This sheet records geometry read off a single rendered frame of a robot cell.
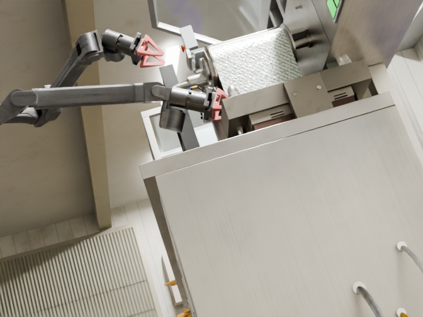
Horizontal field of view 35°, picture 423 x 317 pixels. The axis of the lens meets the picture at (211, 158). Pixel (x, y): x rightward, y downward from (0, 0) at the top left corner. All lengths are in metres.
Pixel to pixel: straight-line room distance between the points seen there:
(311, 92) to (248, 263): 0.48
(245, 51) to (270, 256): 0.72
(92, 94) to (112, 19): 4.09
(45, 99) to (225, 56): 0.55
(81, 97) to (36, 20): 3.89
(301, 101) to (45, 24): 4.29
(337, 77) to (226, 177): 0.42
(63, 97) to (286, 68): 0.65
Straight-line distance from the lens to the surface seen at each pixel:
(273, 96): 1.79
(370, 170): 1.69
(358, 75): 1.85
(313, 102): 1.78
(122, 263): 10.71
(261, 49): 2.08
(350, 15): 1.88
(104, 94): 1.96
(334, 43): 1.99
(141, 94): 1.96
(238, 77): 2.03
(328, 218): 1.64
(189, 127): 2.33
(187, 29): 2.77
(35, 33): 5.98
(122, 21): 6.10
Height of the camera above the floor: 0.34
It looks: 18 degrees up
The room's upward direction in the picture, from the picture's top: 18 degrees counter-clockwise
